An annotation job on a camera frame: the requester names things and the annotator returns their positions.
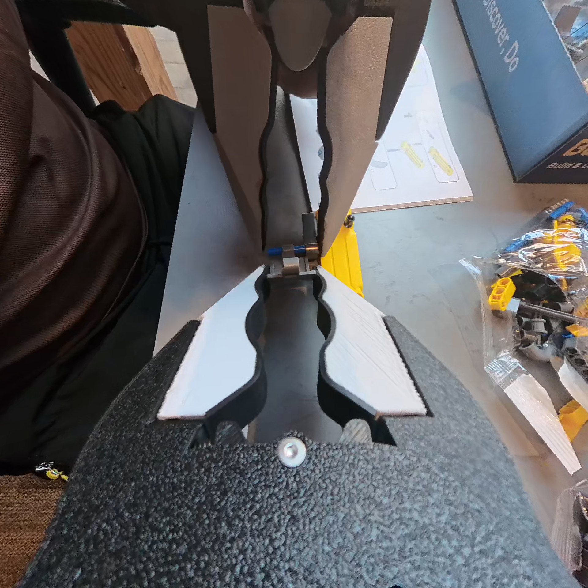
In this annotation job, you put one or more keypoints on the blue pin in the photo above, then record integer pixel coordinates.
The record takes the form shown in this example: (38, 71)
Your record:
(274, 251)

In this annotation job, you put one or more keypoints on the person's left hand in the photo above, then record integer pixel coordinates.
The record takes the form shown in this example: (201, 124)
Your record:
(298, 85)

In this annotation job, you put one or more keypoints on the grey angled connector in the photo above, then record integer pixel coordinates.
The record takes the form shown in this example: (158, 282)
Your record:
(308, 229)
(290, 266)

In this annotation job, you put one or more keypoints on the person's brown sweater torso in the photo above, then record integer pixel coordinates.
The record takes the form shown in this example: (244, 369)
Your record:
(59, 206)

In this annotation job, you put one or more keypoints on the yellow beam panel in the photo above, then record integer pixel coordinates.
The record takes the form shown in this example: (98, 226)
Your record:
(344, 262)

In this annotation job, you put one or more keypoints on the grey desk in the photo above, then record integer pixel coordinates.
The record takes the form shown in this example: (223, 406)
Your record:
(436, 275)

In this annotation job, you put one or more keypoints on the white instruction booklet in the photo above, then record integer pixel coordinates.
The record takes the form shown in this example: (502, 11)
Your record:
(413, 160)

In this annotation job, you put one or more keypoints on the blue cardboard kit box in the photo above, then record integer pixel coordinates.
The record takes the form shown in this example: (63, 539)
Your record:
(528, 92)

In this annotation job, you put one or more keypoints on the wooden post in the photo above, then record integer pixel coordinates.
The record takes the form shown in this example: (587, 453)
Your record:
(124, 64)

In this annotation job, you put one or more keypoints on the bag of yellow blue parts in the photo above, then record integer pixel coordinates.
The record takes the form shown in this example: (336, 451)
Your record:
(537, 298)

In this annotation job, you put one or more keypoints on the person's legs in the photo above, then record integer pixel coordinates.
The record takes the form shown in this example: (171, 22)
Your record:
(115, 321)

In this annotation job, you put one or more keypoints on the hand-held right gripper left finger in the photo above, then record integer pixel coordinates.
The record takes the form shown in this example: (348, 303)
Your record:
(211, 363)

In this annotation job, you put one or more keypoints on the bag of red black parts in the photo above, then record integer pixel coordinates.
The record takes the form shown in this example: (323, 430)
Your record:
(572, 528)

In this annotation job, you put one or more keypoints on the black office chair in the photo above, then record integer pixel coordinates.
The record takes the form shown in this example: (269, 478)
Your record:
(59, 46)

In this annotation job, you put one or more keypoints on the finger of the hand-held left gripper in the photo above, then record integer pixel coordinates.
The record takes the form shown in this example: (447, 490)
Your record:
(358, 115)
(239, 115)

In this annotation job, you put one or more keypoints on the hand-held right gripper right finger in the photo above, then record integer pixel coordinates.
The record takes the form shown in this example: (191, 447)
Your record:
(372, 363)

